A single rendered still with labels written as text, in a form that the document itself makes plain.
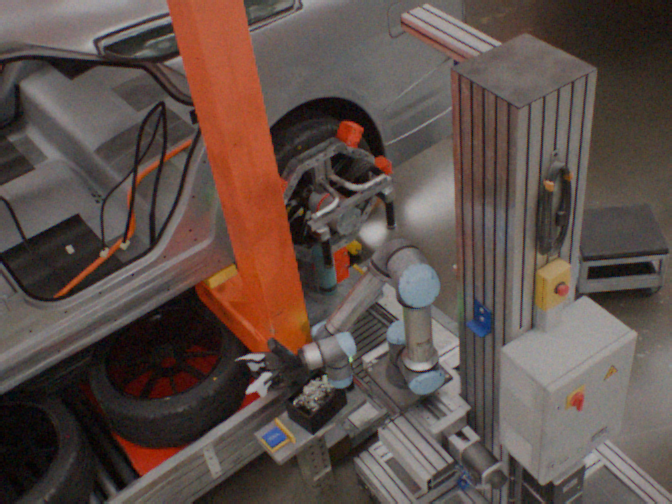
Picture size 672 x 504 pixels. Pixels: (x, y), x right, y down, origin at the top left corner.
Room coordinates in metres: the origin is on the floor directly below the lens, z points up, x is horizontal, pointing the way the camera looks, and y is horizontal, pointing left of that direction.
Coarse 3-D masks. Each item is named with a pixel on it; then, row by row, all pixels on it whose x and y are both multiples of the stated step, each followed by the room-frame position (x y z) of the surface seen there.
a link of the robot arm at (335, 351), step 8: (336, 336) 1.72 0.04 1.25; (344, 336) 1.71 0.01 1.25; (320, 344) 1.70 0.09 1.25; (328, 344) 1.69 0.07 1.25; (336, 344) 1.69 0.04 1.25; (344, 344) 1.69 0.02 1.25; (352, 344) 1.69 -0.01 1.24; (320, 352) 1.67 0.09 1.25; (328, 352) 1.67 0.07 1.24; (336, 352) 1.67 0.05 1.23; (344, 352) 1.68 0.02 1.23; (352, 352) 1.68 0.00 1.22; (328, 360) 1.66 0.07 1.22; (336, 360) 1.67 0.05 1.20; (344, 360) 1.68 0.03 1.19
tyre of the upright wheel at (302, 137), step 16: (288, 112) 3.10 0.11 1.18; (304, 112) 3.11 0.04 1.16; (320, 112) 3.14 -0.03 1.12; (272, 128) 3.00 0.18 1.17; (288, 128) 2.98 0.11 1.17; (304, 128) 2.95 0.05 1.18; (320, 128) 2.96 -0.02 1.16; (336, 128) 2.99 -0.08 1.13; (272, 144) 2.91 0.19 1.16; (288, 144) 2.88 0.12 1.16; (304, 144) 2.90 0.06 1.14; (288, 160) 2.86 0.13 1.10
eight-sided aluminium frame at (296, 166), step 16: (320, 144) 2.91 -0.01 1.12; (336, 144) 2.89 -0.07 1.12; (304, 160) 2.81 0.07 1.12; (320, 160) 2.84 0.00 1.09; (288, 176) 2.80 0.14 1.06; (368, 176) 2.96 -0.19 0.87; (288, 192) 2.75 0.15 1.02; (368, 208) 2.95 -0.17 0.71; (336, 240) 2.90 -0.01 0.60; (352, 240) 2.89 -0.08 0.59; (304, 256) 2.76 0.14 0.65
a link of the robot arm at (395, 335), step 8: (400, 320) 1.94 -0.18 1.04; (392, 328) 1.91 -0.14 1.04; (400, 328) 1.90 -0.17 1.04; (392, 336) 1.87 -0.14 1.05; (400, 336) 1.86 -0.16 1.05; (392, 344) 1.86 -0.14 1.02; (400, 344) 1.84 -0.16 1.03; (392, 352) 1.85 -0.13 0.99; (400, 352) 1.82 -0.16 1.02; (392, 360) 1.87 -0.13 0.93
